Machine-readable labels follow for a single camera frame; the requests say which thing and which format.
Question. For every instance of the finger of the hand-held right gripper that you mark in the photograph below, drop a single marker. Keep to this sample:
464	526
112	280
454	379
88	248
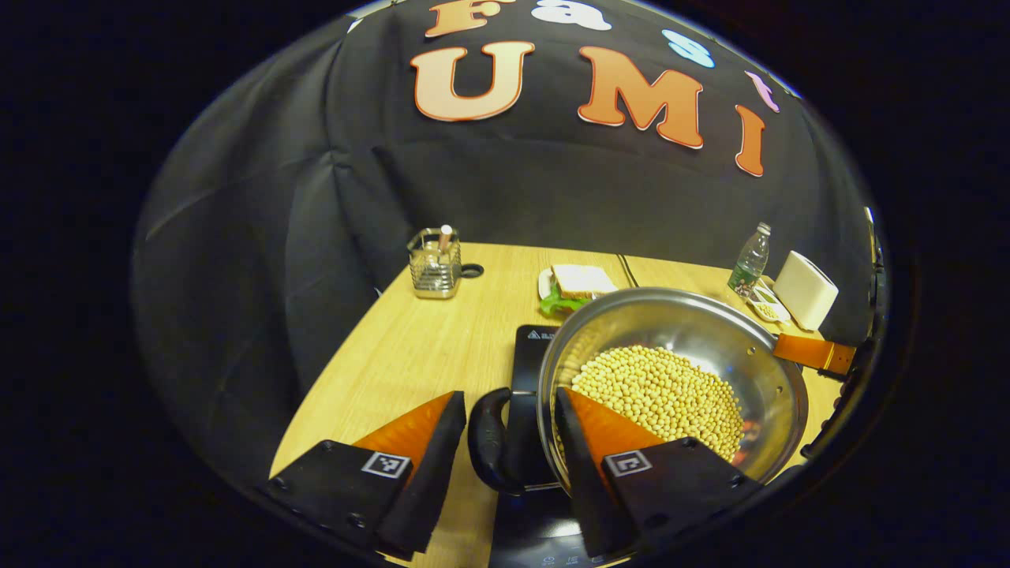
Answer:
813	353

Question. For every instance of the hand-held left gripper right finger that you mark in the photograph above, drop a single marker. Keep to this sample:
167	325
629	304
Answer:
584	489

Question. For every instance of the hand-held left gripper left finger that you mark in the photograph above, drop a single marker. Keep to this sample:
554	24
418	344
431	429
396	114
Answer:
430	473

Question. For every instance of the black induction cooktop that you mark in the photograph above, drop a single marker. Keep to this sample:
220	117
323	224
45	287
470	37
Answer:
530	355

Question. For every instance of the stainless steel pot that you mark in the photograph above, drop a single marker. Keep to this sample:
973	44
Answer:
671	323

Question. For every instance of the white box-shaped appliance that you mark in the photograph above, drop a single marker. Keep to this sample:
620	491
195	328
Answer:
805	292

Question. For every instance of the white divided bean dish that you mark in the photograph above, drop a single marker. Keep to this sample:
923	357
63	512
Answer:
767	304

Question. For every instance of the clear plastic water bottle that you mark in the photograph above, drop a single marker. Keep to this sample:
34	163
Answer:
748	264

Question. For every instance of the pile of soybeans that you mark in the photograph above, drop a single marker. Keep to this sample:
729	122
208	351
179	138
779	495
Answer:
671	394

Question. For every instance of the sandwich with lettuce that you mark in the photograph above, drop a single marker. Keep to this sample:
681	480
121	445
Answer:
584	280

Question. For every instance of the pinkish pen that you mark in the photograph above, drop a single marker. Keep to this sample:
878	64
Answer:
446	237

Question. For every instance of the black backdrop cloth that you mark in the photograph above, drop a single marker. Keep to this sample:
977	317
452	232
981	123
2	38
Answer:
276	237

